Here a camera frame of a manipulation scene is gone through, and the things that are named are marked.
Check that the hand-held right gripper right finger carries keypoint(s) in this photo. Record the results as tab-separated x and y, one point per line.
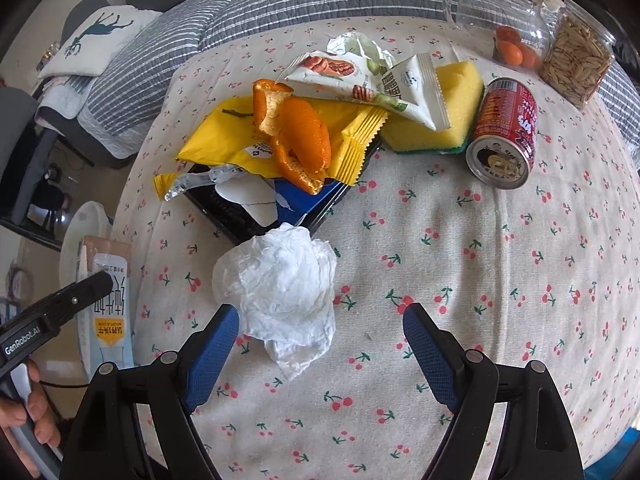
430	355

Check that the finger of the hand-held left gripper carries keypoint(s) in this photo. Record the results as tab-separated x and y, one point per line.
80	292

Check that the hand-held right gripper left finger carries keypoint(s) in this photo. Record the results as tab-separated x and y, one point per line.
210	355

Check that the white plastic bin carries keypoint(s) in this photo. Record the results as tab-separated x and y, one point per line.
85	225

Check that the white tissue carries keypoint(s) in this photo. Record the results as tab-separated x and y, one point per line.
280	280

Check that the black plastic tray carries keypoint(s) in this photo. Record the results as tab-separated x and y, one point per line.
235	217

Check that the yellow snack wrapper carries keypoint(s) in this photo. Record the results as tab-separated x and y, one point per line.
220	130

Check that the person's left hand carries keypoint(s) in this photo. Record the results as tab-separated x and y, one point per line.
46	417

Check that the cherry-print tablecloth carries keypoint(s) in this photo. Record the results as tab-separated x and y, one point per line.
450	260

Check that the grey cushioned chair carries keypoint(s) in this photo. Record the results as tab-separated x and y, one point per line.
17	150

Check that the torn white paper scrap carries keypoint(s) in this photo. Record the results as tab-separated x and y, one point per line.
245	195

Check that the clear plastic wrap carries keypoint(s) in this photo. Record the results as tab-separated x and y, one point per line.
200	180

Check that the blue paper scrap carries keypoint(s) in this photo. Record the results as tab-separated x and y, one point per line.
305	200

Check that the orange peel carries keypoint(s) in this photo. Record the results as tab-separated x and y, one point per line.
300	130

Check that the red drink can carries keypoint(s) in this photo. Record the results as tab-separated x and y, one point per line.
505	120

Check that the yellow and green sponge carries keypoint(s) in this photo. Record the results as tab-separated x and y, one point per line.
450	100

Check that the white deer-print pillow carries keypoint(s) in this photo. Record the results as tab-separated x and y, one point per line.
100	35

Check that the small white packet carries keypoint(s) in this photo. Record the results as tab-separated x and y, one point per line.
415	90

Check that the white nut-print snack packet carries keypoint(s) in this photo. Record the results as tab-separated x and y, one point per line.
325	72

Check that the crumpled white and green wrapper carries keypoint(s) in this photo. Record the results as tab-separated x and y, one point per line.
367	50

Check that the small orange fruit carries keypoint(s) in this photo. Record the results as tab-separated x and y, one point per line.
531	58
510	53
507	34

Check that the clear container of seeds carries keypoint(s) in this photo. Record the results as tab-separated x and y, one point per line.
575	55

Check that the glass jar with wooden lid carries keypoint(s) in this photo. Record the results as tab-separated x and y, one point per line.
480	10

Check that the grey striped quilt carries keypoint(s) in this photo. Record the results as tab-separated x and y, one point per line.
275	0

